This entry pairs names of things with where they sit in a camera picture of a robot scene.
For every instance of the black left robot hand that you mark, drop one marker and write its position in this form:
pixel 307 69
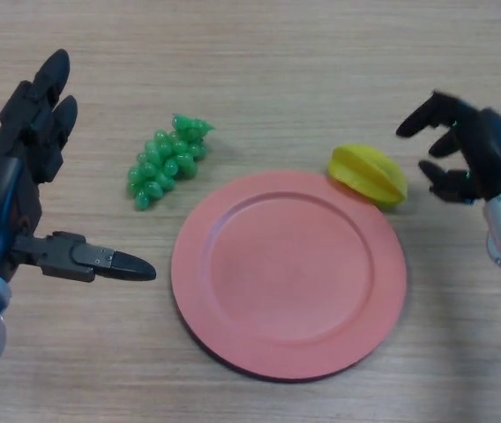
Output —
pixel 3 194

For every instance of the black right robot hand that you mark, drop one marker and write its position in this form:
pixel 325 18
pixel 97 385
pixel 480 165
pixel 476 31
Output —
pixel 497 150

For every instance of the yellow starfruit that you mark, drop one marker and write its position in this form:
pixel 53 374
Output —
pixel 369 174

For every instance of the pink round plate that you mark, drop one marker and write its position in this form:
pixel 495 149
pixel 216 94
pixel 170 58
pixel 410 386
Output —
pixel 286 277

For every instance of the green grape bunch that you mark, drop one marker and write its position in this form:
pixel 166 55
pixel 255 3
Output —
pixel 166 161

